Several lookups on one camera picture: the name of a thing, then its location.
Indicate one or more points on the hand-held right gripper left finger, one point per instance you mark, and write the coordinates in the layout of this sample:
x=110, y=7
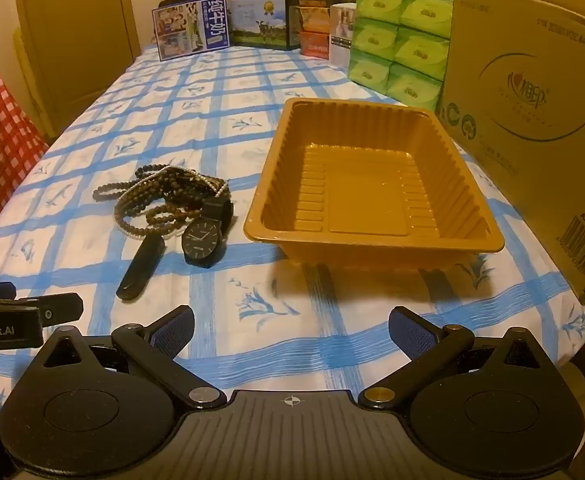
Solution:
x=175, y=332

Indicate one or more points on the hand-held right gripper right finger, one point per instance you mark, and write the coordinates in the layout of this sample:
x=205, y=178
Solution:
x=412, y=332

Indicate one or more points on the black oblong band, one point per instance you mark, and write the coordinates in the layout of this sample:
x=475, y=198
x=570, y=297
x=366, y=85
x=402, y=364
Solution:
x=140, y=270

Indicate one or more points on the black wristwatch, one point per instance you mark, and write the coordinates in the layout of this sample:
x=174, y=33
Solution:
x=203, y=240

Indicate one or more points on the yellow plastic tray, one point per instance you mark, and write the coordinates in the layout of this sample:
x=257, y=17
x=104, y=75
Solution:
x=372, y=200

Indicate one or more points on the red checked cloth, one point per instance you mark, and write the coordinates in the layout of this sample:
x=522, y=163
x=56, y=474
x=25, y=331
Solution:
x=2, y=150

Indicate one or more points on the blue checked floral cloth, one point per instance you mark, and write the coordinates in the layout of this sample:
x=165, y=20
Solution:
x=172, y=125

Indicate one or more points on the large cardboard box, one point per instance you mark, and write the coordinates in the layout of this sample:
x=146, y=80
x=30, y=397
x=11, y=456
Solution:
x=522, y=110

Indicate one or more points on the wooden door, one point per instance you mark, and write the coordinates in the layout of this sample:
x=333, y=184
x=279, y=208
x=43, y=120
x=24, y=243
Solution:
x=72, y=35

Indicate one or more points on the stack of green tissue packs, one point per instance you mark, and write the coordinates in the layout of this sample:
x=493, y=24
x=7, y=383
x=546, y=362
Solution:
x=412, y=50

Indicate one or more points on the blue milk carton box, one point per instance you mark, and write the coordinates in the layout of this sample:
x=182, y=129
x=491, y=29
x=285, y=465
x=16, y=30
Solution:
x=192, y=27

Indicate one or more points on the white photo box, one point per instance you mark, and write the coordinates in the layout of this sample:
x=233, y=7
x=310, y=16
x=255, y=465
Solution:
x=342, y=35

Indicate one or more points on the green cow gift box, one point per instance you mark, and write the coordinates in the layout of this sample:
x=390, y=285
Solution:
x=262, y=25

